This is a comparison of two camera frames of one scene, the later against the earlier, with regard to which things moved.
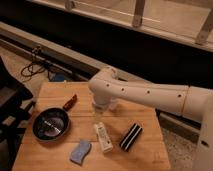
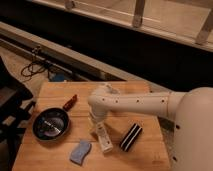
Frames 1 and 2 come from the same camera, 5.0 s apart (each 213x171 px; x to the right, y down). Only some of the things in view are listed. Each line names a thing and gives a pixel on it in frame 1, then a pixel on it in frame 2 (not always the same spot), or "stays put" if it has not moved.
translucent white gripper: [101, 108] -> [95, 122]
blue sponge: [78, 154] stays put
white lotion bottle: [104, 137] stays put
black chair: [13, 117] stays put
